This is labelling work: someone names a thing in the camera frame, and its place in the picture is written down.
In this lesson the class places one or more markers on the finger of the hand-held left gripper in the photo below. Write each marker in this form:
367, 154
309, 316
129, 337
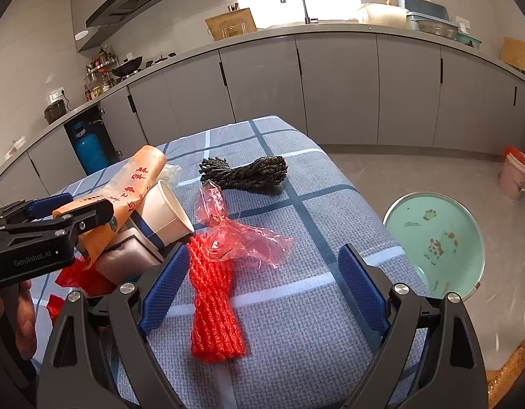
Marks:
90, 217
47, 206

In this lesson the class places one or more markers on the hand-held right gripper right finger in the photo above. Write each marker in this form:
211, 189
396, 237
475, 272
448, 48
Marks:
362, 294

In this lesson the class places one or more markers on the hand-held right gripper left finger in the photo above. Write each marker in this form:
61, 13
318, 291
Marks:
164, 289

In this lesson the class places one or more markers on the clear plastic packaging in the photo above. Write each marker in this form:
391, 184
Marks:
122, 260

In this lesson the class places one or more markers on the red foam net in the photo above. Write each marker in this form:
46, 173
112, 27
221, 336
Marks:
215, 306

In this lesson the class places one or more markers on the orange printed plastic bag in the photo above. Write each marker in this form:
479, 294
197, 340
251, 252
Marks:
130, 179

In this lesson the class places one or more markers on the white paper cup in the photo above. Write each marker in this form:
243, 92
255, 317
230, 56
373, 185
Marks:
164, 213

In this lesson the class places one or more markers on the green enamel basin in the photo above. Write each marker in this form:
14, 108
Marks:
415, 230

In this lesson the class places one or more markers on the person's left hand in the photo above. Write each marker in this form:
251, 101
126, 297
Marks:
26, 319

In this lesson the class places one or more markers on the opaque red plastic bag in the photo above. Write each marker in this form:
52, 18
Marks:
81, 279

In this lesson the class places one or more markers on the blue gas cylinder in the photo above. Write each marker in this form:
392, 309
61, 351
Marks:
90, 151

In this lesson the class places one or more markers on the blue checked tablecloth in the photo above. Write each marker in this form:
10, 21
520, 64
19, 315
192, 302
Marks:
288, 306

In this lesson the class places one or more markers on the white green plastic bag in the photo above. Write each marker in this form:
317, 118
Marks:
172, 174

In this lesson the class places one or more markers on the transparent red plastic bag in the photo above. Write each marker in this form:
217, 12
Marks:
245, 243

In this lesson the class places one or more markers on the metal spice rack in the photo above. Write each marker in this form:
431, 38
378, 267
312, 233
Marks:
100, 74

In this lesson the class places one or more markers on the black wok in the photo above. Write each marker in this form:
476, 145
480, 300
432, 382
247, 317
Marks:
128, 66

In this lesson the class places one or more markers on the wicker chair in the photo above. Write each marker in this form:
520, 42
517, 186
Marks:
507, 377

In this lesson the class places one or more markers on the black gas stove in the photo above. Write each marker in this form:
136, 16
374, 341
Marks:
160, 57

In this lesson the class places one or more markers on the pink plastic bucket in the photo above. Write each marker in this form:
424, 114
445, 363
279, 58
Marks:
511, 179

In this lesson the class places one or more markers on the grey kitchen cabinets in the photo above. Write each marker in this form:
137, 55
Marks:
339, 89

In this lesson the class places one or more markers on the wooden cutting board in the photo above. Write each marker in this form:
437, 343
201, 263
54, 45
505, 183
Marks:
228, 23

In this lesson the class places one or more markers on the grey kitchen countertop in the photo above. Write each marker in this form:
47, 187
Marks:
288, 30

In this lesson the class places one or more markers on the metal bowl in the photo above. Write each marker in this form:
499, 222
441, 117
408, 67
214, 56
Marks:
437, 30

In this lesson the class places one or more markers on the small green plastic basin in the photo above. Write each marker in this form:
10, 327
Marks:
469, 40

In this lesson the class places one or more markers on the white plastic tub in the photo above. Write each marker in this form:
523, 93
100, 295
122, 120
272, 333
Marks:
381, 15

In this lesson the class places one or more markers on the brown cardboard sheet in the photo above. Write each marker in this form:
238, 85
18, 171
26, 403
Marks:
518, 53

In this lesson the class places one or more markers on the gooseneck kitchen faucet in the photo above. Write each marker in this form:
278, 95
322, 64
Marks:
305, 8

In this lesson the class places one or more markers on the blue dish rack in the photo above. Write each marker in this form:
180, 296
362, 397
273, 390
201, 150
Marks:
424, 8

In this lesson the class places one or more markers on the white wall socket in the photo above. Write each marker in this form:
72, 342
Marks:
463, 23
57, 93

